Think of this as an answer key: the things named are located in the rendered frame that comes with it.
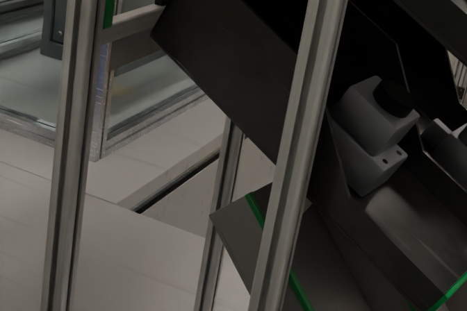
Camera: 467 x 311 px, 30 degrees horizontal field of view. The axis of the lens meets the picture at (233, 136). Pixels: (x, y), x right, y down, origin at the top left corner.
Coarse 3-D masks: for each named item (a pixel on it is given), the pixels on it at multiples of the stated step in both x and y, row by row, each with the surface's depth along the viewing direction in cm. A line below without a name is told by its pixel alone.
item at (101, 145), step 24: (120, 0) 138; (96, 96) 143; (192, 96) 177; (0, 120) 153; (24, 120) 151; (96, 120) 144; (144, 120) 160; (168, 120) 169; (48, 144) 150; (96, 144) 146; (120, 144) 153
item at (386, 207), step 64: (192, 0) 61; (256, 0) 73; (192, 64) 63; (256, 64) 59; (384, 64) 68; (256, 128) 61; (320, 128) 58; (320, 192) 59; (384, 192) 65; (448, 192) 67; (384, 256) 57; (448, 256) 63
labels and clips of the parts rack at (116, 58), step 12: (108, 0) 61; (156, 0) 70; (168, 0) 71; (108, 12) 62; (108, 24) 62; (132, 36) 69; (144, 36) 71; (108, 48) 67; (120, 48) 68; (132, 48) 70; (144, 48) 72; (156, 48) 74; (108, 60) 67; (120, 60) 68; (132, 60) 70
